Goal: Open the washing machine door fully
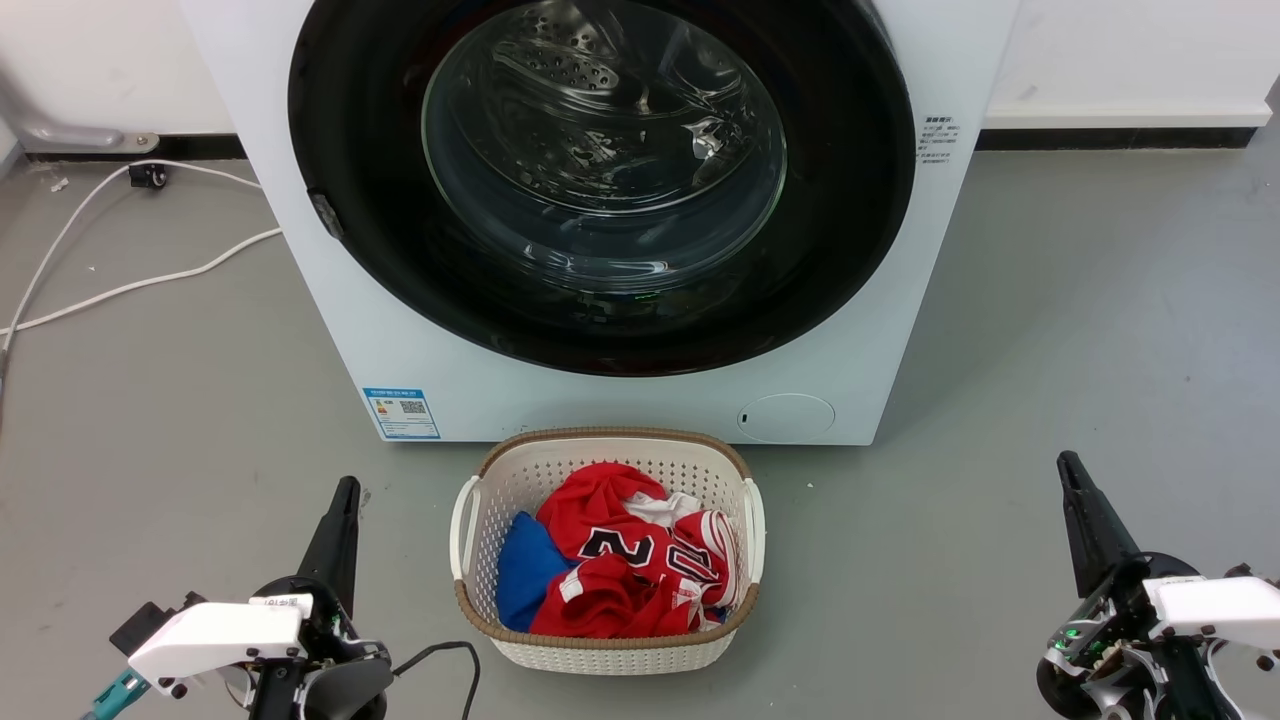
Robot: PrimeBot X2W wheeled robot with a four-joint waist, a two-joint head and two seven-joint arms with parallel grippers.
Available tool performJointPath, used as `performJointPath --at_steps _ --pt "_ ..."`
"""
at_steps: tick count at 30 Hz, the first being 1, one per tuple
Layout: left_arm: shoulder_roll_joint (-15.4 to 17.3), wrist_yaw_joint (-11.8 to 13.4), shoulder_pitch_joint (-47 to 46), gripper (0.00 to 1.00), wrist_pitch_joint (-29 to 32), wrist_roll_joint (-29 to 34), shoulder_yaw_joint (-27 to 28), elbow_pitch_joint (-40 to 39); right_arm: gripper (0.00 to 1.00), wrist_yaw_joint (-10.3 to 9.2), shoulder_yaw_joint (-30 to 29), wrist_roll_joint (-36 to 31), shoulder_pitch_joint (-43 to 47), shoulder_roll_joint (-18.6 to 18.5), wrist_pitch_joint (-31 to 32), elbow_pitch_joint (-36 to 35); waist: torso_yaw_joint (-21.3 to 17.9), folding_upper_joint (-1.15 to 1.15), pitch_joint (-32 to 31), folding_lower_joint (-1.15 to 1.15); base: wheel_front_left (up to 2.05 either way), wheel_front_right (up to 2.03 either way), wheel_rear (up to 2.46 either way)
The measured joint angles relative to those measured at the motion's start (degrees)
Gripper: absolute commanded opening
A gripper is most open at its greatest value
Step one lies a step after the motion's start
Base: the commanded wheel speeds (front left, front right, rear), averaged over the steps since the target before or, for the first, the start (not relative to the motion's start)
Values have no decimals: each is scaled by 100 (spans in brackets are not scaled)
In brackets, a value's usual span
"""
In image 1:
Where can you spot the white front-load washing machine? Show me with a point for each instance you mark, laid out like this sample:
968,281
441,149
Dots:
850,385

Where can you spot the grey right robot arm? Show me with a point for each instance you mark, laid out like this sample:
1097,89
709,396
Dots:
1180,690

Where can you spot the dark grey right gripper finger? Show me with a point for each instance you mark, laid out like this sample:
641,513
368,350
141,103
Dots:
1085,550
1112,540

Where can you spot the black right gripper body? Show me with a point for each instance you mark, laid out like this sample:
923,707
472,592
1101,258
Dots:
1110,615

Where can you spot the round black glass washer door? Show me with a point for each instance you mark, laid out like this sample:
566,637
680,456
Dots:
350,120

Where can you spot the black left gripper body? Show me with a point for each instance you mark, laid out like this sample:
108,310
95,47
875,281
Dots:
332,625

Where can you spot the round white filter cover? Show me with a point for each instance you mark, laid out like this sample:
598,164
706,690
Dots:
786,418

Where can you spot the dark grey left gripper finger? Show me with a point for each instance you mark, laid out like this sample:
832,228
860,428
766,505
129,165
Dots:
351,560
330,560

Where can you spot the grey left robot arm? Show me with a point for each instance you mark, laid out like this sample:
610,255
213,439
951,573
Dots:
345,695

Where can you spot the white plastic laundry basket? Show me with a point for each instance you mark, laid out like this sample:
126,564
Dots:
600,655

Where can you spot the small printed text sticker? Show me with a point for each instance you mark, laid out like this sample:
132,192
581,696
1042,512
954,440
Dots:
939,138

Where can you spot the blue garment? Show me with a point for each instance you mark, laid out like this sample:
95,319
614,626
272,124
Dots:
525,570

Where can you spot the blue energy label sticker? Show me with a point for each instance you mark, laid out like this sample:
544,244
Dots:
400,414

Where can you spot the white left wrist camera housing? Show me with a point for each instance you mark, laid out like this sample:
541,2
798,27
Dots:
215,635

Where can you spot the red basketball jersey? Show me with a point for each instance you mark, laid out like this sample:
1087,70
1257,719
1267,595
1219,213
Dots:
600,500

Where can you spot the white cloth piece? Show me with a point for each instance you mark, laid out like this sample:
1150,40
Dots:
665,510

